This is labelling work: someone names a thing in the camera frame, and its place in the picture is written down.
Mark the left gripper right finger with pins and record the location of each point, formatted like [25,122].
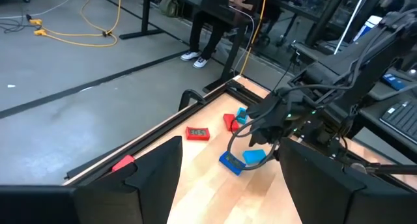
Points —
[325,198]

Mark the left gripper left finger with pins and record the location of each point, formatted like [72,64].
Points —
[146,191]

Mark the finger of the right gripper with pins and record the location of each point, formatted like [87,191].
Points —
[265,108]
[265,135]

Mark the red plug adapter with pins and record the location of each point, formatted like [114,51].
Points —
[123,162]

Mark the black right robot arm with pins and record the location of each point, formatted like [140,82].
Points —
[358,61]

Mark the black desk leg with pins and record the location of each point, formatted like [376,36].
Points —
[145,12]
[233,54]

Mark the person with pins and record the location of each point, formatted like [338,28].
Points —
[208,32]

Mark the small blue box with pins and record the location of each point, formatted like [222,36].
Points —
[393,81]

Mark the white rod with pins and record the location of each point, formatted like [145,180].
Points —
[350,22]

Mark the black laptop keyboard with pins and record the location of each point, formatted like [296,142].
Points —
[402,120]

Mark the white and blue box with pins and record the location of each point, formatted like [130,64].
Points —
[369,25]

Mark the olive bag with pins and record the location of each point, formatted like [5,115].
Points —
[167,6]

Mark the black aluminium table frame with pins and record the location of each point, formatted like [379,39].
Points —
[242,92]

